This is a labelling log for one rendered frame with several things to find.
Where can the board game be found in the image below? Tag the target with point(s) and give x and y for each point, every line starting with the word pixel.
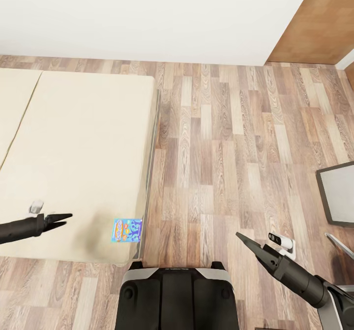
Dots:
pixel 126 230

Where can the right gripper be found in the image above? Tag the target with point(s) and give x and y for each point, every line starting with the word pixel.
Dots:
pixel 281 267

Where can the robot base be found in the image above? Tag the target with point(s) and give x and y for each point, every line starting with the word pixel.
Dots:
pixel 177 299

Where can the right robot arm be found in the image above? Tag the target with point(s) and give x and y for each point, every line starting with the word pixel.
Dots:
pixel 334 305

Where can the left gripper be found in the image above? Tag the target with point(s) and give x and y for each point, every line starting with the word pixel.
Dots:
pixel 33 227

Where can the swivel chair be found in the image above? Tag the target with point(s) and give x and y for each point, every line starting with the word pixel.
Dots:
pixel 347 288

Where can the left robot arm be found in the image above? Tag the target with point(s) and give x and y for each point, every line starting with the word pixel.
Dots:
pixel 32 225

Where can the desk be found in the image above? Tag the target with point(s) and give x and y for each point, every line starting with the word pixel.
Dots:
pixel 336 184

